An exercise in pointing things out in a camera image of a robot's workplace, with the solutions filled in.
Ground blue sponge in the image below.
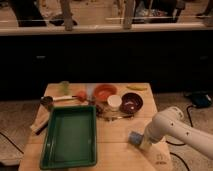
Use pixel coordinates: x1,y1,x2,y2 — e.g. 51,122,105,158
129,131,143,146

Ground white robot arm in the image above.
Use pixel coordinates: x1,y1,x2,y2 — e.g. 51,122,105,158
139,106,213,160

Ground green plastic tray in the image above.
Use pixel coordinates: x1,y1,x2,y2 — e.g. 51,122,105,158
40,106,97,170

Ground wooden table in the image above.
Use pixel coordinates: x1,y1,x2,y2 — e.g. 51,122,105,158
18,83,173,171

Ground dark purple bowl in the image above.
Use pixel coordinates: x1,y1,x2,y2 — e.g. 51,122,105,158
120,93,143,114

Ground white cup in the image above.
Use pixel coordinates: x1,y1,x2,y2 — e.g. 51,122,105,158
107,95,122,111

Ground dark clutter utensils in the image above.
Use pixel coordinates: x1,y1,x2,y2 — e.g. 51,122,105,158
96,105,134,122

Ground yellow banana toy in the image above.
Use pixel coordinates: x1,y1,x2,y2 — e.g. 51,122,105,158
126,86,147,91

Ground orange bowl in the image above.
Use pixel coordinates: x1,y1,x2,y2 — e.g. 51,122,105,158
93,84,117,102

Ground dark blue floor device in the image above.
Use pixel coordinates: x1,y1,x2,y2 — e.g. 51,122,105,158
190,93,212,108

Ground green translucent cup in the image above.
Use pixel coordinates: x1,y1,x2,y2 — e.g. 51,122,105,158
60,81,69,95

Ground metal measuring cup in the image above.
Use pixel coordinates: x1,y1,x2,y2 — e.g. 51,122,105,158
40,96,53,111

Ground beige brush block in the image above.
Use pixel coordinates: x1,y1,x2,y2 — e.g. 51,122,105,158
30,113,50,134

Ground white handled utensil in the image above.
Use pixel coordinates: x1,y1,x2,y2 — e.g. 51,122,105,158
53,95,77,101

